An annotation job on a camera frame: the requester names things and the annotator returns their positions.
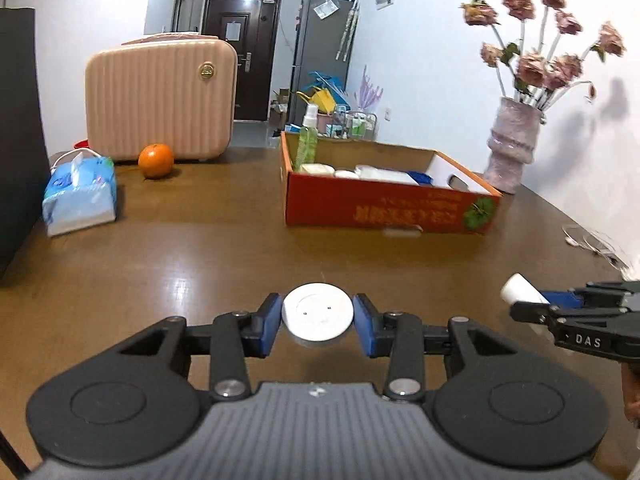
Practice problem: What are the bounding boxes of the grey refrigerator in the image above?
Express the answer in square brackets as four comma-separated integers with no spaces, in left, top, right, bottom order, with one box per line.
[289,0,358,107]

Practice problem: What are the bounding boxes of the dark wooden door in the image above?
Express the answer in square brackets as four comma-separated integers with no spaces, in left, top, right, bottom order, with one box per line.
[202,0,276,122]

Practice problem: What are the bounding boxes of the orange fruit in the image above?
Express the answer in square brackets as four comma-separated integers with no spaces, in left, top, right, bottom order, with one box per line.
[138,143,175,179]

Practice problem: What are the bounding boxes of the white cylindrical bottle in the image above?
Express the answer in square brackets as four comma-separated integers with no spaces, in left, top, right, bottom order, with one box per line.
[500,272,550,306]

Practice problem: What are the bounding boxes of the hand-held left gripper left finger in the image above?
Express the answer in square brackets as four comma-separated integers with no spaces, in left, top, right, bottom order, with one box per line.
[117,292,282,402]

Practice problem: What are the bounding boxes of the orange cardboard box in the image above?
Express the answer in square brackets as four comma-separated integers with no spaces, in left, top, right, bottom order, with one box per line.
[279,130,502,236]

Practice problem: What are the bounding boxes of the white round lid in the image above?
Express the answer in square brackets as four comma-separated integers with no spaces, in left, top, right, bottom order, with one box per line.
[281,283,355,347]

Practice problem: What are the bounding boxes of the purple feather wall decor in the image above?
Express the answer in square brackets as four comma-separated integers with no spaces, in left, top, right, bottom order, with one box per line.
[356,65,385,112]

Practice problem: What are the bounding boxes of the person's right hand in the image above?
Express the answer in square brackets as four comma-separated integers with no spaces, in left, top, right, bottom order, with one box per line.
[621,361,640,431]

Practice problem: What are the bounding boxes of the clear plastic bag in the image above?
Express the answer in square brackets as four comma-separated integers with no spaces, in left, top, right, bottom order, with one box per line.
[312,0,342,21]

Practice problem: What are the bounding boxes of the bunch of dried pink roses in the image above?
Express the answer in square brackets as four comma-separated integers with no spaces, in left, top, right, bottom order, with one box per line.
[460,0,627,111]

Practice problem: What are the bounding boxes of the green spray bottle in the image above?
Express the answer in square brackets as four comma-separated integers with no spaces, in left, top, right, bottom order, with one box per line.
[297,103,319,171]

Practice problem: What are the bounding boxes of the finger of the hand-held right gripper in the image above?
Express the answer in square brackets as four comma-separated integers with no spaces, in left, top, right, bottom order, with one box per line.
[510,300,640,361]
[537,280,640,309]

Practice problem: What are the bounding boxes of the blue tissue pack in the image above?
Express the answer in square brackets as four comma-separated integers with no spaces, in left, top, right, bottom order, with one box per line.
[41,150,117,237]

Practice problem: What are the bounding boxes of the small brown cardboard box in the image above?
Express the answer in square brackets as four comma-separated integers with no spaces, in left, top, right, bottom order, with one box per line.
[270,89,292,129]

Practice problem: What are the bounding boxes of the black monitor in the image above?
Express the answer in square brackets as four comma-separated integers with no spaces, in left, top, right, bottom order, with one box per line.
[0,7,51,281]

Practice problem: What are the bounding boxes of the white cable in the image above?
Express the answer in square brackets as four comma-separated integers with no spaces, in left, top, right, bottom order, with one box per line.
[562,224,636,272]

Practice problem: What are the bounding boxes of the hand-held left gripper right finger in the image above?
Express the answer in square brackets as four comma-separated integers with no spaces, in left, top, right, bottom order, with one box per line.
[352,293,511,402]

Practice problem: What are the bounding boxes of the folded umbrella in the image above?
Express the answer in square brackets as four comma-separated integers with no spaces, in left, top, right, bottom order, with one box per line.
[336,0,361,62]

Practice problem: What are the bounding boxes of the yellow bag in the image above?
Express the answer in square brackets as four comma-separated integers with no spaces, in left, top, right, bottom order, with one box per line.
[296,87,337,116]

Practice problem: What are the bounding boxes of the cluttered storage rack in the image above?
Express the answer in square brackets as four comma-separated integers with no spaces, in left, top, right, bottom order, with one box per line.
[325,104,377,142]

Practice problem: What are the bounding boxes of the pink ribbed suitcase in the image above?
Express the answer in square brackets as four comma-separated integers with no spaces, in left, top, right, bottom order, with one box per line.
[84,32,238,163]

